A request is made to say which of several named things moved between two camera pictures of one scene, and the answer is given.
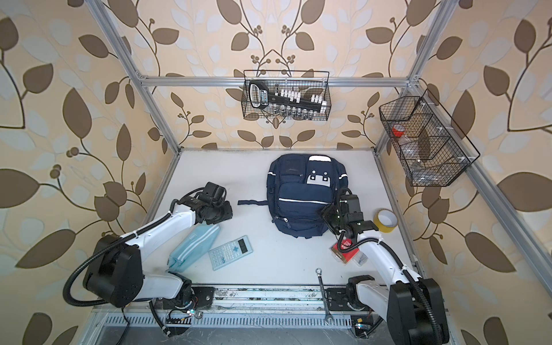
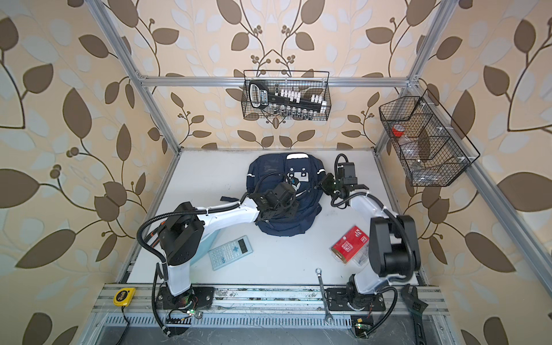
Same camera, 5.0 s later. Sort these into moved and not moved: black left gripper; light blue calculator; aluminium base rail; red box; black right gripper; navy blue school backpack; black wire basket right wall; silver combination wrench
Moved: black left gripper; black right gripper; navy blue school backpack
Not moved: aluminium base rail; black wire basket right wall; light blue calculator; red box; silver combination wrench
